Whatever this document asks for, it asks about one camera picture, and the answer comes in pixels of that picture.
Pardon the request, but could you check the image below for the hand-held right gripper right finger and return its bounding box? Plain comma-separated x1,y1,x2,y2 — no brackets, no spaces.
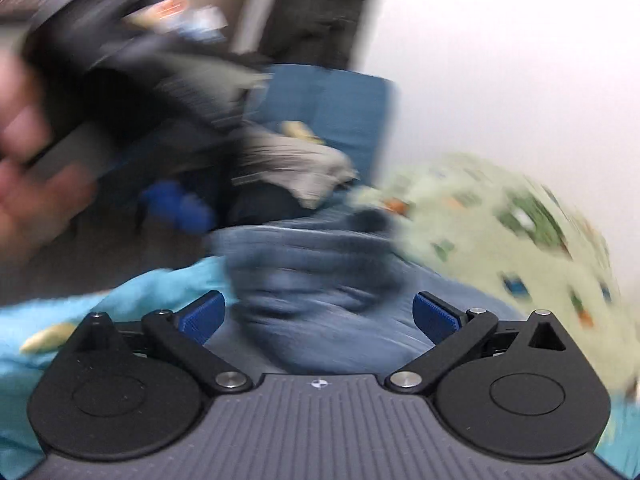
384,291,569,392

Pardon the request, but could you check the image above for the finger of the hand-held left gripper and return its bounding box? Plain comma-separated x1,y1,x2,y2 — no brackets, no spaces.
177,195,217,235
139,180,190,227

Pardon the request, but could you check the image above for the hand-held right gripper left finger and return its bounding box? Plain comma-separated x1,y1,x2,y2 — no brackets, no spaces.
75,290,254,394

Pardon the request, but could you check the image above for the person's left hand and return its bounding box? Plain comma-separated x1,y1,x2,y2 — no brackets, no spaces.
0,54,100,262

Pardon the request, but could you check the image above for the turquoise printed bed sheet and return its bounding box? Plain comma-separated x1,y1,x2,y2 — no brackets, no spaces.
0,255,640,477

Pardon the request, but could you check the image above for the beige cloth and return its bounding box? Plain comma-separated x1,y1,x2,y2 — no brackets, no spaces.
234,127,359,209

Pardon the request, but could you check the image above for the green printed fleece blanket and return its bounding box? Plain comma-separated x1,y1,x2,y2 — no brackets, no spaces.
350,152,624,397

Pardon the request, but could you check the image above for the yellow plush toy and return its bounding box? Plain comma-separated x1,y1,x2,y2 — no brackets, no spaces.
279,121,322,143

